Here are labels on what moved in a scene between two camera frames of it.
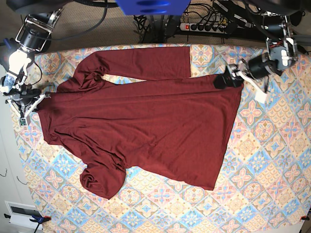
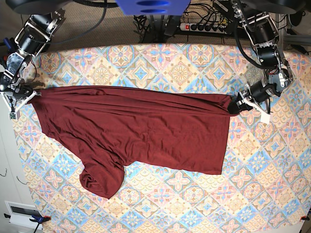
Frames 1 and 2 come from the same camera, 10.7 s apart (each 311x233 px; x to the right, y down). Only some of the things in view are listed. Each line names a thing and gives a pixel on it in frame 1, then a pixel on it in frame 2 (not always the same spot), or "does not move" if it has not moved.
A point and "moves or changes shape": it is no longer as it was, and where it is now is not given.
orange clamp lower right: x=304 y=218 does not move
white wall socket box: x=21 y=214 does not move
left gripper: x=24 y=121 to x=14 y=102
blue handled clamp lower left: x=39 y=220 does not move
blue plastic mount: x=153 y=7 does not move
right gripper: x=222 y=81 to x=258 y=94
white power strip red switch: x=212 y=28 does not move
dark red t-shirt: x=177 y=129 moves or changes shape
